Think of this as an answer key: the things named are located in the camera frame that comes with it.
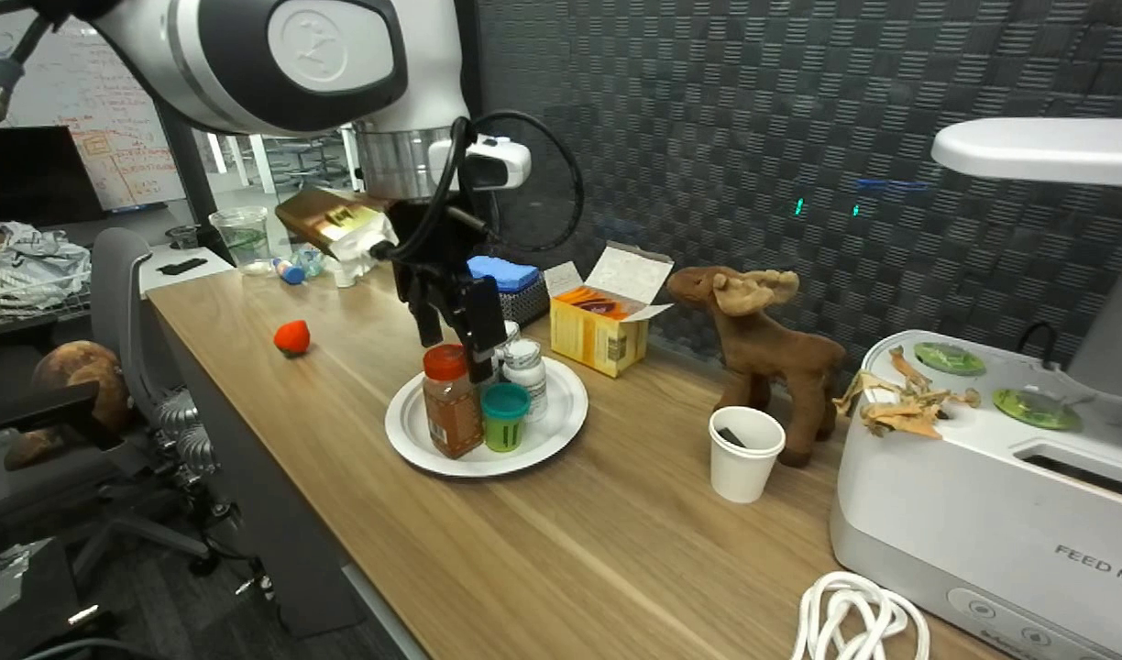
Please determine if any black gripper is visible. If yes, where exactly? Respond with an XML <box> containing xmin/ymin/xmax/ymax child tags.
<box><xmin>390</xmin><ymin>201</ymin><xmax>507</xmax><ymax>383</ymax></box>

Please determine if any small white pill bottle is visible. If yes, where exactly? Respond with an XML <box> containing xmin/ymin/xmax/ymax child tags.
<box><xmin>501</xmin><ymin>339</ymin><xmax>547</xmax><ymax>396</ymax></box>

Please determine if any spice jar orange lid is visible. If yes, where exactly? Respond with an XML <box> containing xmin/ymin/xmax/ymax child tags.
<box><xmin>421</xmin><ymin>344</ymin><xmax>483</xmax><ymax>460</ymax></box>

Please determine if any white paper plate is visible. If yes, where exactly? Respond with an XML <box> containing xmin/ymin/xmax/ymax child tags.
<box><xmin>384</xmin><ymin>360</ymin><xmax>585</xmax><ymax>482</ymax></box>

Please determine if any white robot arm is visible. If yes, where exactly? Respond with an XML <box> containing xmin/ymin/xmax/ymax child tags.
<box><xmin>55</xmin><ymin>0</ymin><xmax>507</xmax><ymax>383</ymax></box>

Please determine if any red strawberry toy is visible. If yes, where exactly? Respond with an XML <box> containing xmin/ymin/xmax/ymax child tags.
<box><xmin>272</xmin><ymin>318</ymin><xmax>311</xmax><ymax>360</ymax></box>

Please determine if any brown plush toy on chair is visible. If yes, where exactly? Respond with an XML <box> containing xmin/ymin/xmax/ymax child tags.
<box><xmin>5</xmin><ymin>339</ymin><xmax>135</xmax><ymax>475</ymax></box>

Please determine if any blue folded cloth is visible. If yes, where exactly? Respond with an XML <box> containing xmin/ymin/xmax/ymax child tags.
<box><xmin>470</xmin><ymin>257</ymin><xmax>539</xmax><ymax>295</ymax></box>

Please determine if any grey basket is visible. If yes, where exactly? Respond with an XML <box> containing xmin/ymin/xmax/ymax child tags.
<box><xmin>501</xmin><ymin>283</ymin><xmax>547</xmax><ymax>326</ymax></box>

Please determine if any yellow open cardboard box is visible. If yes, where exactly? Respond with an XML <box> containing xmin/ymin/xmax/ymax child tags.
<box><xmin>541</xmin><ymin>241</ymin><xmax>674</xmax><ymax>378</ymax></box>

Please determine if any white paper cup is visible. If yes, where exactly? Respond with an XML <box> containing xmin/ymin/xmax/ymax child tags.
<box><xmin>706</xmin><ymin>406</ymin><xmax>783</xmax><ymax>503</ymax></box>

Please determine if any brown plush moose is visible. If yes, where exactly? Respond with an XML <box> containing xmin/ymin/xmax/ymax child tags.
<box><xmin>666</xmin><ymin>264</ymin><xmax>846</xmax><ymax>471</ymax></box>

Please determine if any black office chair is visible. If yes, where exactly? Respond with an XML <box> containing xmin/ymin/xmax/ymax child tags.
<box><xmin>0</xmin><ymin>228</ymin><xmax>238</xmax><ymax>587</ymax></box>

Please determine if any white planter appliance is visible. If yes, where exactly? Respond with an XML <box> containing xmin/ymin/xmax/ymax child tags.
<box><xmin>827</xmin><ymin>329</ymin><xmax>1122</xmax><ymax>660</ymax></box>

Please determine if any white coiled cable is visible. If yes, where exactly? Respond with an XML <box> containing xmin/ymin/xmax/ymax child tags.
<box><xmin>787</xmin><ymin>569</ymin><xmax>936</xmax><ymax>660</ymax></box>

